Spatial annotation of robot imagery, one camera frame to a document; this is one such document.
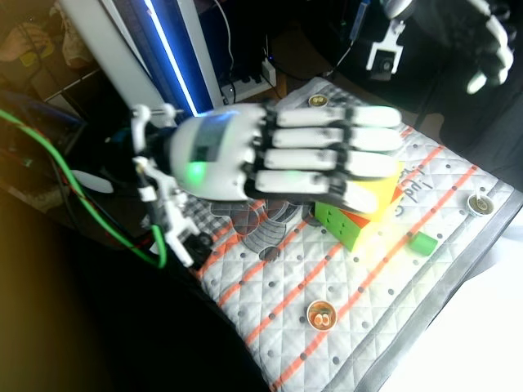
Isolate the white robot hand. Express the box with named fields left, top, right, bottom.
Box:
left=169, top=104, right=405, bottom=214
left=440, top=0, right=516, bottom=96

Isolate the Rubik's cube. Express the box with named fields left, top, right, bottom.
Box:
left=313, top=199, right=381, bottom=252

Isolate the green cylinder block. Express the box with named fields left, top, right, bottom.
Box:
left=408, top=230, right=439, bottom=257

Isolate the white power strip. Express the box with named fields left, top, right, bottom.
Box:
left=220, top=75, right=275, bottom=105

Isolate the white stand with blue light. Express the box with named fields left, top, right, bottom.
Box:
left=59, top=0, right=230, bottom=123

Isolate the grey quilt with printed bear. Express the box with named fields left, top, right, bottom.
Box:
left=191, top=77, right=523, bottom=392

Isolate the toy bowl with white spoon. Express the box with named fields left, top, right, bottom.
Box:
left=467, top=193, right=495, bottom=217

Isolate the toy bowl of red soup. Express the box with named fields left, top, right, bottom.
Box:
left=306, top=300, right=338, bottom=332

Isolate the storage shelf with clutter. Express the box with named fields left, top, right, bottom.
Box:
left=0, top=0, right=107, bottom=136

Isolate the green cable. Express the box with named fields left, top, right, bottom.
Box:
left=0, top=108, right=168, bottom=270

